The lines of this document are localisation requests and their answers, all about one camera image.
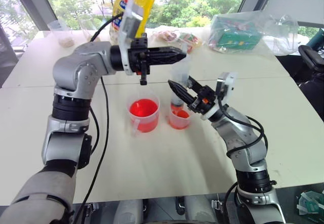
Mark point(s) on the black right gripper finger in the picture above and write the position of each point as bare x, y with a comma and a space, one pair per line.
195, 85
182, 92

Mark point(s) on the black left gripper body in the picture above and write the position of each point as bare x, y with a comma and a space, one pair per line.
138, 57

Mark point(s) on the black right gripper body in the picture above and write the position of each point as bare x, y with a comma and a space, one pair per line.
203, 100

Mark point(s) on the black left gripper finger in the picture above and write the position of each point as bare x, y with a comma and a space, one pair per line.
164, 52
164, 60

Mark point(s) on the clear plastic syringe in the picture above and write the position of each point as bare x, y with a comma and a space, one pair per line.
180, 73

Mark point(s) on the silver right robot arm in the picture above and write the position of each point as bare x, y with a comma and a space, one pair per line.
243, 138

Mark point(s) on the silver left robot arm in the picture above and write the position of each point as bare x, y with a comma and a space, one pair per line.
76, 67

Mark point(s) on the small clear plastic cup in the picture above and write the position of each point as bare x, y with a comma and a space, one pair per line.
178, 121

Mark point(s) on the empty clear plastic cup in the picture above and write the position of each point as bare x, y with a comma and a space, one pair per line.
89, 29

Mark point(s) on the clear cup with crumbs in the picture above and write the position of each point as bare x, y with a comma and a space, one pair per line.
63, 35

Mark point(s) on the red wrapped snack packet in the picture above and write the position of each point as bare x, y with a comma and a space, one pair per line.
164, 35

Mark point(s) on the green cardboard box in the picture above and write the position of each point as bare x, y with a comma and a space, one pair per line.
240, 40

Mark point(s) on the clear plastic bag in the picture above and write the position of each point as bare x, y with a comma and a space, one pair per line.
273, 26

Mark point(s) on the white crumpled plastic sheet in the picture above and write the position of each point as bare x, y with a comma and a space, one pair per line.
286, 45

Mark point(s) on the metal table clamp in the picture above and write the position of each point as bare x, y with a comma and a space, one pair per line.
89, 208
217, 205

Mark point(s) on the black office chair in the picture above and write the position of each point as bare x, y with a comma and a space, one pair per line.
306, 69

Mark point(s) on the green white crumpled packaging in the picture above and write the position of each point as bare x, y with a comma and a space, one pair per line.
311, 202

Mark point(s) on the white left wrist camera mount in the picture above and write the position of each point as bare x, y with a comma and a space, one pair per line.
126, 32

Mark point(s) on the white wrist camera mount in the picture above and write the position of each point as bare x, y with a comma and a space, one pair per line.
126, 32
229, 87

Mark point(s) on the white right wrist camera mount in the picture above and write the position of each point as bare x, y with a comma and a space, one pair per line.
229, 87

